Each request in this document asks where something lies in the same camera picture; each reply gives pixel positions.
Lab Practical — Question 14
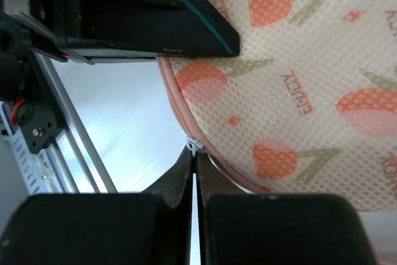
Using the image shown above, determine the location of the white slotted cable duct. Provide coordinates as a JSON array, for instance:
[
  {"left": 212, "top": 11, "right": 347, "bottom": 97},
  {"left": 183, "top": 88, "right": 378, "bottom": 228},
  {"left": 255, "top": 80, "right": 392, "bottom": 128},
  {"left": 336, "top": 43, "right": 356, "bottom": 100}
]
[{"left": 1, "top": 102, "right": 48, "bottom": 195}]

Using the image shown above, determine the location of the floral mesh laundry bag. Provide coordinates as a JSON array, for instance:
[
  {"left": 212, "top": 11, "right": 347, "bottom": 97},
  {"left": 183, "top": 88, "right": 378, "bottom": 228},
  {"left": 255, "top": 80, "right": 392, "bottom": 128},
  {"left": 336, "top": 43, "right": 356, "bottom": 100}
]
[{"left": 157, "top": 0, "right": 397, "bottom": 265}]

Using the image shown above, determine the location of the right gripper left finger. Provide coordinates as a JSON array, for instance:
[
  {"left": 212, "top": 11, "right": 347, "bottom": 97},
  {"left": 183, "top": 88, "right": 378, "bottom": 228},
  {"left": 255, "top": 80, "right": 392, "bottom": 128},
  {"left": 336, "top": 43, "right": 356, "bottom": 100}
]
[{"left": 1, "top": 149, "right": 192, "bottom": 264}]

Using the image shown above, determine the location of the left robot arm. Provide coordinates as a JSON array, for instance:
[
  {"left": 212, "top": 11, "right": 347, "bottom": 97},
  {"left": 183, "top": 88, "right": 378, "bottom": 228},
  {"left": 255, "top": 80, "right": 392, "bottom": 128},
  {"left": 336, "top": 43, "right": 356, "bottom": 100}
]
[{"left": 1, "top": 0, "right": 240, "bottom": 153}]

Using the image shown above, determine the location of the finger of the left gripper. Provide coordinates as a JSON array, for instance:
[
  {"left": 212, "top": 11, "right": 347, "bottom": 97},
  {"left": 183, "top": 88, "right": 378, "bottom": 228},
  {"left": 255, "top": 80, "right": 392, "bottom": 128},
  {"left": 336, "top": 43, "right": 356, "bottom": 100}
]
[{"left": 64, "top": 0, "right": 240, "bottom": 59}]

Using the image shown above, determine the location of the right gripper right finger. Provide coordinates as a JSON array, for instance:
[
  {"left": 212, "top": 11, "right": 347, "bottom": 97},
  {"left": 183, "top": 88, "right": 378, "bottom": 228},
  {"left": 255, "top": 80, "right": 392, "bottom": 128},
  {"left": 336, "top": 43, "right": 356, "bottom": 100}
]
[{"left": 194, "top": 152, "right": 378, "bottom": 264}]

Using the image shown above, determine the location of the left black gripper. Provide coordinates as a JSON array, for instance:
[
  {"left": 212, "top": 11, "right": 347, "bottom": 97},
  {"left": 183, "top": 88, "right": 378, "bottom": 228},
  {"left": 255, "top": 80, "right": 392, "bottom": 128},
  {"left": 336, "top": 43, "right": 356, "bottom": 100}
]
[{"left": 1, "top": 0, "right": 93, "bottom": 65}]

